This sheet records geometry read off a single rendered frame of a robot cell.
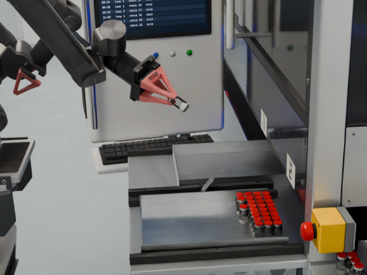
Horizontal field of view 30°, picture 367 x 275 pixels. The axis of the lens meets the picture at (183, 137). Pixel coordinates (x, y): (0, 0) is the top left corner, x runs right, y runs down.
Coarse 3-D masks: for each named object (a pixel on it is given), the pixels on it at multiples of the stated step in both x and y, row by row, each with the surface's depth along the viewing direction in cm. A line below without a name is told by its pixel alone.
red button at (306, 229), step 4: (304, 224) 143; (308, 224) 143; (300, 228) 144; (304, 228) 142; (308, 228) 142; (312, 228) 142; (300, 232) 144; (304, 232) 142; (308, 232) 142; (312, 232) 142; (304, 236) 142; (308, 236) 142; (312, 236) 142; (304, 240) 143; (308, 240) 143
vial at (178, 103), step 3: (171, 99) 150; (174, 99) 150; (177, 99) 150; (171, 102) 151; (174, 102) 150; (177, 102) 149; (180, 102) 149; (183, 102) 149; (174, 105) 150; (177, 105) 149; (180, 105) 149; (183, 105) 149; (186, 105) 149; (189, 105) 150; (177, 108) 150; (180, 108) 149; (183, 108) 149; (186, 108) 150; (183, 111) 150
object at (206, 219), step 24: (192, 192) 180; (216, 192) 181; (240, 192) 181; (144, 216) 176; (168, 216) 175; (192, 216) 175; (216, 216) 175; (144, 240) 164; (168, 240) 164; (192, 240) 164; (216, 240) 164; (240, 240) 157; (264, 240) 157
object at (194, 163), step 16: (192, 144) 212; (208, 144) 212; (224, 144) 213; (240, 144) 213; (256, 144) 214; (176, 160) 208; (192, 160) 208; (208, 160) 208; (224, 160) 208; (240, 160) 207; (256, 160) 207; (272, 160) 207; (176, 176) 197; (192, 176) 198; (208, 176) 197; (224, 176) 197; (240, 176) 189; (256, 176) 189; (272, 176) 190
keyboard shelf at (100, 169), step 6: (144, 138) 249; (150, 138) 249; (156, 138) 249; (162, 138) 249; (96, 150) 238; (96, 156) 233; (96, 162) 228; (96, 168) 225; (102, 168) 224; (108, 168) 224; (114, 168) 224; (120, 168) 224; (126, 168) 225; (102, 174) 224
